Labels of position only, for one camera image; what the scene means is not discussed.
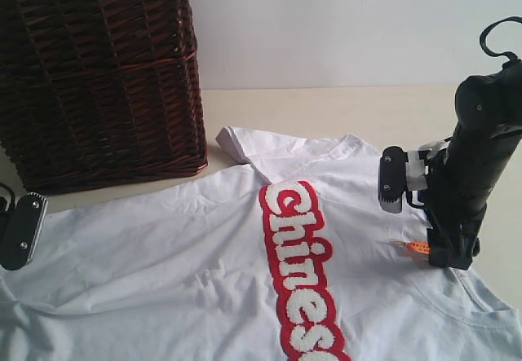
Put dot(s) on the white t-shirt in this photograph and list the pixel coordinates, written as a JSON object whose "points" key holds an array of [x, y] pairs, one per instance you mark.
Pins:
{"points": [[285, 256]]}

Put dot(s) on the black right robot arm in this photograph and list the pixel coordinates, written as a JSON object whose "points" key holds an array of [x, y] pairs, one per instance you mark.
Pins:
{"points": [[462, 176]]}

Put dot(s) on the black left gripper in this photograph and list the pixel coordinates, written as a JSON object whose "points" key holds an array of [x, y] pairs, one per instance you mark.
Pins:
{"points": [[7, 204]]}

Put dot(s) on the orange garment hang tag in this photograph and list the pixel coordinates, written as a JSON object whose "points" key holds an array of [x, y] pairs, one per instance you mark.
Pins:
{"points": [[417, 247]]}

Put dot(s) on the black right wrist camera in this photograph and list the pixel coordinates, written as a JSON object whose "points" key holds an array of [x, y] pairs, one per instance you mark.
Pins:
{"points": [[405, 173]]}

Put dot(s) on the dark brown wicker basket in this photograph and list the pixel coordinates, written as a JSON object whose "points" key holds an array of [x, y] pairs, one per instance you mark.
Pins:
{"points": [[100, 93]]}

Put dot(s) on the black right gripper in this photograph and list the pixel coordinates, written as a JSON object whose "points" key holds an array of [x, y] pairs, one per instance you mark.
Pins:
{"points": [[453, 232]]}

